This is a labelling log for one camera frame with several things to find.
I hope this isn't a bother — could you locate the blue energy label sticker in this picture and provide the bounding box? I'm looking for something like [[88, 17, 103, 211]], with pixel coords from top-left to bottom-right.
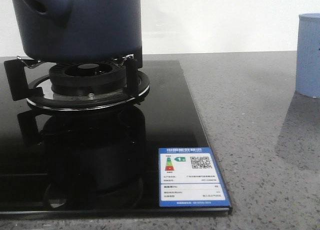
[[158, 147, 232, 209]]

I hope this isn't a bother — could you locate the black gas burner head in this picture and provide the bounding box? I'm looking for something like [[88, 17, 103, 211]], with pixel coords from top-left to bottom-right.
[[49, 61, 126, 96]]

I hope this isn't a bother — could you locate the dark blue cooking pot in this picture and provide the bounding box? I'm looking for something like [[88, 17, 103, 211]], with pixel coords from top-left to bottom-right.
[[12, 0, 142, 63]]

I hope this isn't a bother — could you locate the black glass gas stove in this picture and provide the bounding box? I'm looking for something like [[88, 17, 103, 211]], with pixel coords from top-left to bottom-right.
[[0, 61, 232, 218]]

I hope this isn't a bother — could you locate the black metal pot support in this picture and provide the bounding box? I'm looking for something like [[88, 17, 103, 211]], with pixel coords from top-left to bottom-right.
[[4, 55, 150, 111]]

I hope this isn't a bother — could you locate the light blue ribbed cup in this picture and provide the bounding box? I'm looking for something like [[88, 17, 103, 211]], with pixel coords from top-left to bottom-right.
[[295, 13, 320, 98]]

